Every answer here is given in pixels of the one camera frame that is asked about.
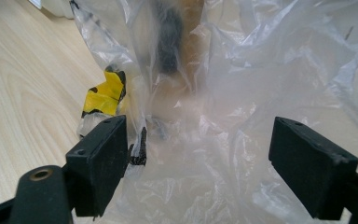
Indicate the white plastic bin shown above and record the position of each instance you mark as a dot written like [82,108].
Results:
[56,7]

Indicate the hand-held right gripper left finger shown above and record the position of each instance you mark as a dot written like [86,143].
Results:
[99,161]

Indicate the clear plastic bag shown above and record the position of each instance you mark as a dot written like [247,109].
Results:
[245,93]

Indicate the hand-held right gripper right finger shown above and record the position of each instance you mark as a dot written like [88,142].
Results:
[313,168]

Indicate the orange juice bottle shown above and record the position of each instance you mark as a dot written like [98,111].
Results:
[195,46]

